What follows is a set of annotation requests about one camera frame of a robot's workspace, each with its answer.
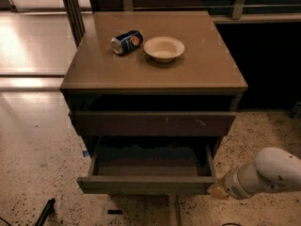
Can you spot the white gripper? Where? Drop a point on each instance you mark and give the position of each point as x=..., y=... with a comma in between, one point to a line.
x=232, y=185

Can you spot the drawer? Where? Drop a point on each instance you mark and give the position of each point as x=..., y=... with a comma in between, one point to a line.
x=152, y=124
x=149, y=171

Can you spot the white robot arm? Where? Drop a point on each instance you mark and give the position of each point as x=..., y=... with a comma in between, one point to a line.
x=273, y=170

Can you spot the brown drawer cabinet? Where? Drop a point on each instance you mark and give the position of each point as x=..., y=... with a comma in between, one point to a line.
x=204, y=78

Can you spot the black tape mark on floor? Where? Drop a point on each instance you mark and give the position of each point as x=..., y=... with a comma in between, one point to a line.
x=114, y=212

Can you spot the blue tape piece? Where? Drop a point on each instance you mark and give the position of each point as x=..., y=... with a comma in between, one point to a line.
x=85, y=154

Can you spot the white paper bowl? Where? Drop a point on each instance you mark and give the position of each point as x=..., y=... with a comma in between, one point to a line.
x=164, y=49

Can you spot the black rod on floor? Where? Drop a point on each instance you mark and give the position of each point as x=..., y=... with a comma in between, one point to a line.
x=46, y=212

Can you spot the blue pepsi soda can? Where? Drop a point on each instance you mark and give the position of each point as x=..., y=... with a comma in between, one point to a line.
x=127, y=42

